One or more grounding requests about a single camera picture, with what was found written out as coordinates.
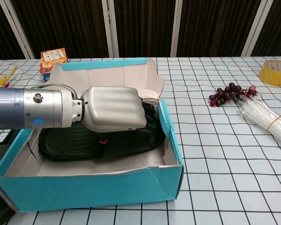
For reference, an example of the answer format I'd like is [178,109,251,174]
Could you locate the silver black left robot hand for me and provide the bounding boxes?
[81,86,166,150]

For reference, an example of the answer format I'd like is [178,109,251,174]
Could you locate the black rubber slipper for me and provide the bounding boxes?
[38,121,167,162]
[0,129,22,213]

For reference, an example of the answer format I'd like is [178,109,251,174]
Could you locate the orange blue carton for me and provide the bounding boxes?
[39,47,68,83]

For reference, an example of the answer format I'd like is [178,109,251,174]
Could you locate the light blue cardboard shoe box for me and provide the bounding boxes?
[0,57,185,213]

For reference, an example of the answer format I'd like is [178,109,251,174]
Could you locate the black corrugated screen panel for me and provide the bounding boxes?
[177,0,263,58]
[8,0,111,59]
[250,0,281,57]
[0,0,29,60]
[112,0,178,58]

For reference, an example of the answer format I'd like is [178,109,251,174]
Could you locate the dark red grape bunch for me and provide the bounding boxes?
[208,82,259,107]

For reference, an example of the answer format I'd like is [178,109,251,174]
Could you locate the white black checked tablecloth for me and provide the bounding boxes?
[0,55,281,225]

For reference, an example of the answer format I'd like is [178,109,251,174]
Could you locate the bundle of clear plastic straws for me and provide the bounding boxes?
[237,97,281,148]

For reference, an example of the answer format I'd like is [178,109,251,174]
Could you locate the yellow clear tape roll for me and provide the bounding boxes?
[258,59,281,87]

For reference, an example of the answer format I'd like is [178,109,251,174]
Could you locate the white metal screen post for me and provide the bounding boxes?
[0,0,35,59]
[241,0,271,57]
[170,0,187,58]
[101,0,120,58]

